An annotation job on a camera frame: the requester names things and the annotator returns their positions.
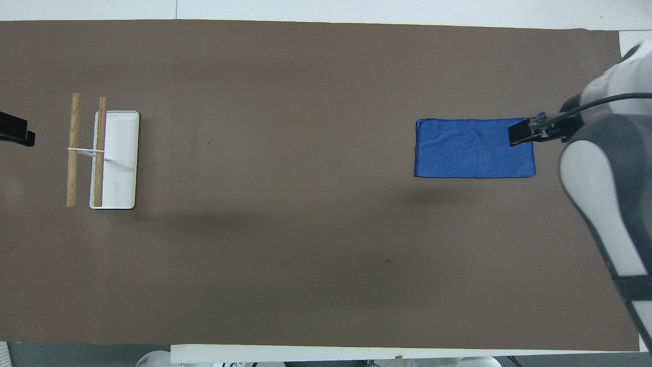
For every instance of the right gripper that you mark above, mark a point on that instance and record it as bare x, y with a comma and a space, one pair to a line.
569, 127

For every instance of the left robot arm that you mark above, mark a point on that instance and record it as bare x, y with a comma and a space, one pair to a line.
153, 359

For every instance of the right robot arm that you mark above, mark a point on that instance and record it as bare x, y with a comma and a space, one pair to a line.
611, 183

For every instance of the blue towel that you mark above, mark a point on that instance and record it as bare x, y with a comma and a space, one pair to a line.
468, 150

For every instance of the white rack with wooden bars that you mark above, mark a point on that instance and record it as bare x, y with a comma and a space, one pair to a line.
118, 153

